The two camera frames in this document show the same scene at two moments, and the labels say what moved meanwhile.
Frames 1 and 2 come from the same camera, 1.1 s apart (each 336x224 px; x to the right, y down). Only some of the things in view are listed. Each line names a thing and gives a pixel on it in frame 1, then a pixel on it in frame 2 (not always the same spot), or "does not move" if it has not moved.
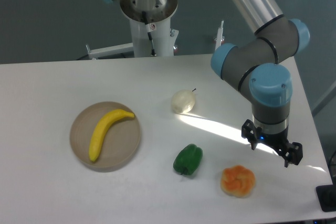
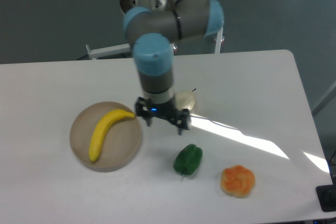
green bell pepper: [188, 159] does not move
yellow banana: [99, 132] does not move
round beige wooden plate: [120, 145] does not move
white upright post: [219, 35] does not move
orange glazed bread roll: [238, 180] does not move
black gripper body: [280, 141] → [167, 110]
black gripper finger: [294, 154] → [184, 121]
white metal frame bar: [109, 51] does not move
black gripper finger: [250, 132] → [142, 108]
